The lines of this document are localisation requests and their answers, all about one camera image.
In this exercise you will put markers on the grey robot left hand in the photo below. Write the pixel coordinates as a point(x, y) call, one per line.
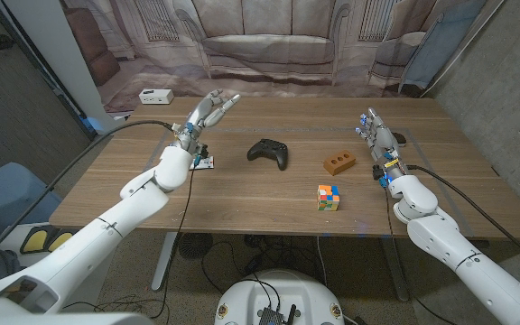
point(206, 115)

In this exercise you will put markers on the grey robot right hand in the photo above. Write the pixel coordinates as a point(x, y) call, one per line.
point(384, 140)

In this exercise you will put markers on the black game controller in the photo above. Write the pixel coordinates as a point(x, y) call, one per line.
point(266, 149)

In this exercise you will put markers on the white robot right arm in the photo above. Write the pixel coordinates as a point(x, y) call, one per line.
point(458, 253)

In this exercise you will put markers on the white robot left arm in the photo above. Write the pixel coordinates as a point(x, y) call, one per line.
point(84, 244)

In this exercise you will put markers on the black oval eraser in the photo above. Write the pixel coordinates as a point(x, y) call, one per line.
point(401, 139)

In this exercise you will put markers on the brown brick block with holes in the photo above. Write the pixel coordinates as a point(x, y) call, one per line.
point(339, 163)

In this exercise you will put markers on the multicoloured rubik's cube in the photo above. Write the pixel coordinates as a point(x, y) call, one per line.
point(327, 198)

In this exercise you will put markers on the small white circuit board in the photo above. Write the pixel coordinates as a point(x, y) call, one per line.
point(206, 163)

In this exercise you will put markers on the white power box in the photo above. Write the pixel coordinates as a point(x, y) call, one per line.
point(155, 96)

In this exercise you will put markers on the printed living room backdrop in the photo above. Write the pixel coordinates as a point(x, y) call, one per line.
point(264, 45)

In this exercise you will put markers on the black round floor fan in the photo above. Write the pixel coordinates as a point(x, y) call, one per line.
point(195, 246)

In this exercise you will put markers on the grey table leg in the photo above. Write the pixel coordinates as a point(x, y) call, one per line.
point(395, 271)

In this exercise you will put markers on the white table leg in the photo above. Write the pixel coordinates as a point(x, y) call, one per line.
point(165, 262)

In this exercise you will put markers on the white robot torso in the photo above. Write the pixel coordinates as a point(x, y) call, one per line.
point(282, 293)

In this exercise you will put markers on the yellow black foot pedal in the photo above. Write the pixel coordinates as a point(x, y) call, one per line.
point(36, 241)

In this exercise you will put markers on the blue plastic bin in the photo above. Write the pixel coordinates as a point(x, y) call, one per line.
point(7, 194)

